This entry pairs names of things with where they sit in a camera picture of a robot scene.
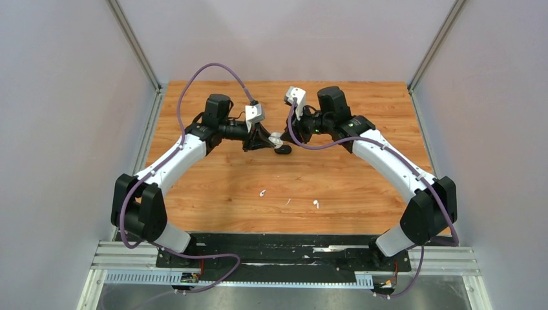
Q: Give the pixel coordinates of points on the right aluminium corner post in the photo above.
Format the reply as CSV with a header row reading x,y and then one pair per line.
x,y
442,33

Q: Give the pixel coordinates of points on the black earbud charging case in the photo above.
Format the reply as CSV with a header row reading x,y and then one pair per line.
x,y
283,150

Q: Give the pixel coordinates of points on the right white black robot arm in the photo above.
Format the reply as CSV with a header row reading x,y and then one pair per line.
x,y
431,200

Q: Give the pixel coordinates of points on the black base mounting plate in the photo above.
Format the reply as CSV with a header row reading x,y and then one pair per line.
x,y
298,258

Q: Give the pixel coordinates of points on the left aluminium corner post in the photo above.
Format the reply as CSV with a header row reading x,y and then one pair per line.
x,y
126,28

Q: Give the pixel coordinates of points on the white earbud charging case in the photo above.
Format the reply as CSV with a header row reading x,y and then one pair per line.
x,y
275,139

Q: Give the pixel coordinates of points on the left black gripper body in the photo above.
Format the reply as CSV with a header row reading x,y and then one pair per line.
x,y
249,144

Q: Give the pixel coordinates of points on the aluminium frame rail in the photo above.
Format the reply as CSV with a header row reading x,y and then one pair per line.
x,y
433,261

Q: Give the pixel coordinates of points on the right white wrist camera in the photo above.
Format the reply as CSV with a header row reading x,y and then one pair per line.
x,y
295,97

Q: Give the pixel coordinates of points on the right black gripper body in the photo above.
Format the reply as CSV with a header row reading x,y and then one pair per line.
x,y
304,128

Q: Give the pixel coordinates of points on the aluminium corner post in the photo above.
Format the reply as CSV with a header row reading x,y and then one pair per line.
x,y
442,33
126,28

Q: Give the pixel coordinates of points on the white slotted cable duct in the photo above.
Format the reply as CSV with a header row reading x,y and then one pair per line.
x,y
362,281

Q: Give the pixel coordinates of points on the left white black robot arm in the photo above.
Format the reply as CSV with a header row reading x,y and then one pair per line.
x,y
138,206

